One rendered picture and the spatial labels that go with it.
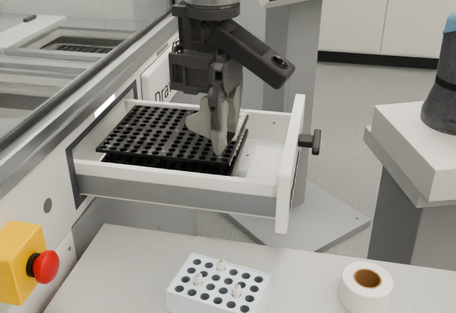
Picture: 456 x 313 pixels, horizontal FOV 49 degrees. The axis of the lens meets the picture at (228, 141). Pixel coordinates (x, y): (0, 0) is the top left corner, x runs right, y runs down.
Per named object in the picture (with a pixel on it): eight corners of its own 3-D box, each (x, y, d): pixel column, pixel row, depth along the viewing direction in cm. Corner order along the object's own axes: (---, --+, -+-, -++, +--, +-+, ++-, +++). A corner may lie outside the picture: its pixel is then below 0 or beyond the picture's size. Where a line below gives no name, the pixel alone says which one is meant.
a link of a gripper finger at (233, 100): (207, 127, 79) (202, 76, 74) (241, 133, 78) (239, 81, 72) (199, 138, 77) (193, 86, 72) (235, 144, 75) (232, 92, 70)
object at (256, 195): (292, 140, 97) (294, 112, 94) (275, 221, 75) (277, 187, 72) (100, 122, 104) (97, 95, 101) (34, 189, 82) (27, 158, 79)
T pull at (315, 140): (321, 135, 85) (321, 127, 84) (318, 157, 79) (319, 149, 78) (299, 133, 86) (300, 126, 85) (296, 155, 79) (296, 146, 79)
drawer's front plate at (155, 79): (188, 75, 132) (187, 34, 126) (152, 123, 107) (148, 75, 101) (182, 75, 132) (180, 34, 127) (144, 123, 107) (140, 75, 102)
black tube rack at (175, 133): (248, 145, 95) (248, 114, 92) (229, 197, 80) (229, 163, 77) (138, 134, 99) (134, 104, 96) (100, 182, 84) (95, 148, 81)
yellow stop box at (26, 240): (56, 267, 65) (47, 223, 62) (26, 309, 59) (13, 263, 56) (22, 261, 66) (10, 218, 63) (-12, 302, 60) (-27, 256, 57)
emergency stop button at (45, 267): (64, 269, 63) (60, 244, 61) (48, 292, 59) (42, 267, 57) (43, 265, 63) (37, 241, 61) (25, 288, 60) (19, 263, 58)
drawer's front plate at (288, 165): (301, 144, 99) (305, 93, 94) (286, 237, 74) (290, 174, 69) (292, 143, 99) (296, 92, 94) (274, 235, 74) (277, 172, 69)
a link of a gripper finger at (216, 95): (217, 122, 71) (220, 62, 68) (229, 124, 71) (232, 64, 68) (204, 132, 67) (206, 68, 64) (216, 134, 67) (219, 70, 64)
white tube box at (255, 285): (270, 293, 72) (271, 273, 70) (250, 338, 65) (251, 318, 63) (193, 271, 76) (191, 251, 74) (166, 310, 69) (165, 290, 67)
